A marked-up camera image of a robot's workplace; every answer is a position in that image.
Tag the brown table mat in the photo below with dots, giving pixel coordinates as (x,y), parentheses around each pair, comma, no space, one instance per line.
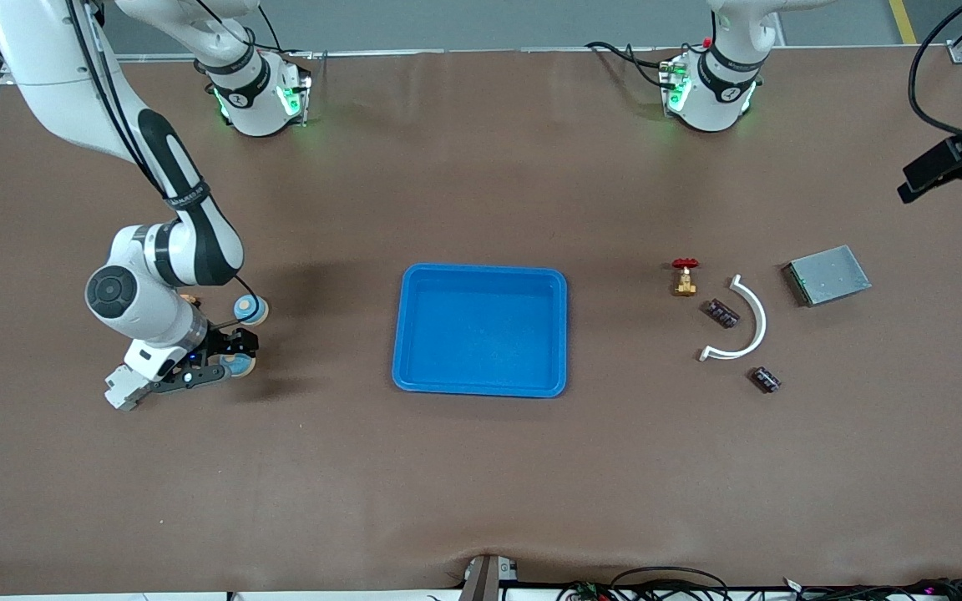
(481,484)

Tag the blue plastic tray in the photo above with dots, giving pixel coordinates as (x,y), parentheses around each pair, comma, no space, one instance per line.
(481,334)

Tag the silver metal module box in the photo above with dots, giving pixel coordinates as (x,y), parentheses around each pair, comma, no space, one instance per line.
(832,275)

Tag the dark brown cylindrical capacitor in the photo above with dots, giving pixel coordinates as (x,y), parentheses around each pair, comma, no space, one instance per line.
(766,380)
(721,313)

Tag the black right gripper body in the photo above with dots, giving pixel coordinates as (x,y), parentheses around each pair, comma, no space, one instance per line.
(219,341)

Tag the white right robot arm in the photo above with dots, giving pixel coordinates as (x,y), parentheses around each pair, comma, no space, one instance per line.
(38,75)

